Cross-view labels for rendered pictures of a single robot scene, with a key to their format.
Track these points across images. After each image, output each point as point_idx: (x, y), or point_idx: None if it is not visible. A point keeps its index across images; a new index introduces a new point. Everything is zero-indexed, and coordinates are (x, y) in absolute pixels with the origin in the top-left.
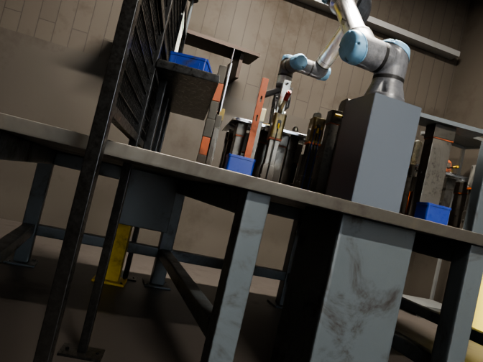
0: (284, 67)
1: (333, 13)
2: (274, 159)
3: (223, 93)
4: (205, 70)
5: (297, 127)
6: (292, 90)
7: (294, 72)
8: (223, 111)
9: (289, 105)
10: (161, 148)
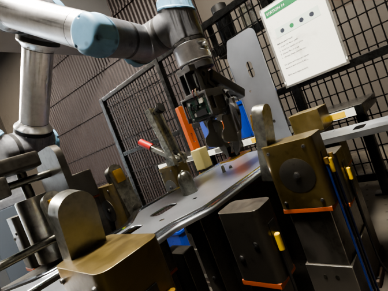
0: (193, 9)
1: (55, 48)
2: (187, 238)
3: (269, 99)
4: (204, 127)
5: (178, 174)
6: (178, 77)
7: (158, 51)
8: (290, 121)
9: (187, 117)
10: (376, 167)
